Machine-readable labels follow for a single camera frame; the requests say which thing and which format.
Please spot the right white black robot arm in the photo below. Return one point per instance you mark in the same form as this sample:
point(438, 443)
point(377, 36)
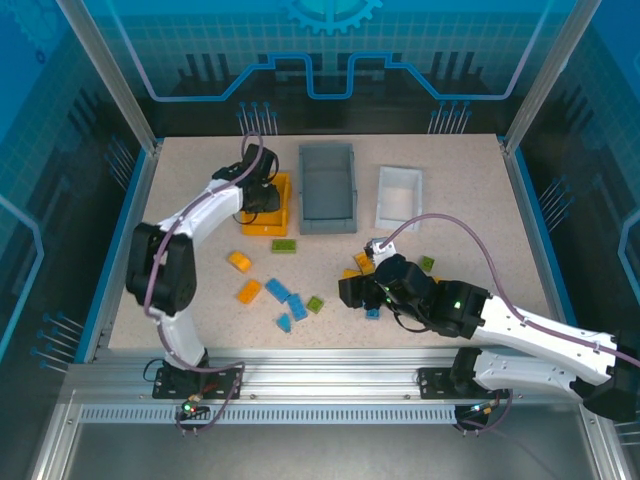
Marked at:
point(515, 320)

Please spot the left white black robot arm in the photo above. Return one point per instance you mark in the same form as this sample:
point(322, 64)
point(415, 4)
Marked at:
point(215, 210)

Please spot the small green lego brick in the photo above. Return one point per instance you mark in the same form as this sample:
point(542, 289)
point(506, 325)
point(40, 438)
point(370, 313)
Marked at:
point(315, 304)
point(427, 263)

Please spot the yellow plastic bin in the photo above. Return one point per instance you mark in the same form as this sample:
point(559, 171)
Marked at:
point(265, 229)

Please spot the small blue lego brick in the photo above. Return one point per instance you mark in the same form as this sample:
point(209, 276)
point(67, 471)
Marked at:
point(372, 314)
point(284, 322)

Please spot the long green lego brick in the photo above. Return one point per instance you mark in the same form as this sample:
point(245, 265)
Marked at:
point(284, 245)

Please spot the grey plastic bin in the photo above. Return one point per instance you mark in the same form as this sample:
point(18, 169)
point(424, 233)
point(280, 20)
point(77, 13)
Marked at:
point(327, 200)

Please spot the white plastic bin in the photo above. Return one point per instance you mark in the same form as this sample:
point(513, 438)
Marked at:
point(397, 200)

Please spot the connector with green light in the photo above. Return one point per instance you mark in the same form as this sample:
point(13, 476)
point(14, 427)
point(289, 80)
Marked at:
point(192, 405)
point(484, 409)

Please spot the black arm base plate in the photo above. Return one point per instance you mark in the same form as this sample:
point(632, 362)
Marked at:
point(225, 382)
point(435, 382)

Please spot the aluminium frame rail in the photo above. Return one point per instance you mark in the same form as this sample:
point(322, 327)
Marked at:
point(320, 372)

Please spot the aluminium frame post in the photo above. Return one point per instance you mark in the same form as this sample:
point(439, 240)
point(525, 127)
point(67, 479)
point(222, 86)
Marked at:
point(107, 70)
point(550, 70)

